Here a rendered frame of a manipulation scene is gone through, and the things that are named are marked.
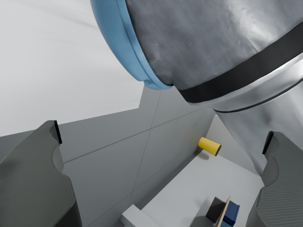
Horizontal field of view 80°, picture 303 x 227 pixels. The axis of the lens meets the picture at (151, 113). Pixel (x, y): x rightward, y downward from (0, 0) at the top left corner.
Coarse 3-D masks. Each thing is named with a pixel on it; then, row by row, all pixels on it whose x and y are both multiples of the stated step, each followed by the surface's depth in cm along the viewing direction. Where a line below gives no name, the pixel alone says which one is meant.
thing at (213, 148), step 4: (200, 140) 591; (204, 140) 587; (208, 140) 587; (200, 144) 589; (204, 144) 582; (208, 144) 576; (212, 144) 573; (216, 144) 572; (204, 148) 584; (208, 148) 575; (212, 148) 568; (216, 148) 563; (212, 152) 569; (216, 152) 560
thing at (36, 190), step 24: (48, 120) 11; (24, 144) 9; (48, 144) 9; (0, 168) 7; (24, 168) 7; (48, 168) 7; (0, 192) 6; (24, 192) 6; (48, 192) 6; (72, 192) 6; (0, 216) 6; (24, 216) 6; (48, 216) 6; (72, 216) 6
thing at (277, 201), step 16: (272, 144) 10; (288, 144) 9; (272, 160) 9; (288, 160) 8; (272, 176) 8; (288, 176) 8; (272, 192) 7; (288, 192) 7; (256, 208) 6; (272, 208) 6; (288, 208) 6; (256, 224) 6; (272, 224) 6; (288, 224) 6
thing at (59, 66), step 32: (0, 0) 22; (32, 0) 24; (64, 0) 27; (0, 32) 23; (32, 32) 26; (64, 32) 29; (96, 32) 34; (0, 64) 24; (32, 64) 27; (64, 64) 31; (96, 64) 37; (0, 96) 26; (32, 96) 29; (64, 96) 34; (96, 96) 40; (128, 96) 50; (0, 128) 27; (32, 128) 31
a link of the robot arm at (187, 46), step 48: (96, 0) 11; (144, 0) 10; (192, 0) 9; (240, 0) 9; (288, 0) 9; (144, 48) 12; (192, 48) 11; (240, 48) 10; (288, 48) 9; (192, 96) 13; (240, 96) 11; (288, 96) 12; (240, 144) 16
